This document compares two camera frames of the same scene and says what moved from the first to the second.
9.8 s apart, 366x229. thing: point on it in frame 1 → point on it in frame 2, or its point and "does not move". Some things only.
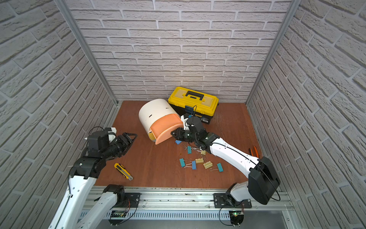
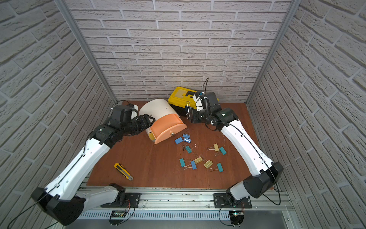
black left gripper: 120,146 → 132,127
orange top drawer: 162,127 does not move
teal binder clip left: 182,163 does not move
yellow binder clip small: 199,160 does not move
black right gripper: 178,137 → 194,118
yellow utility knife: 123,171 does not move
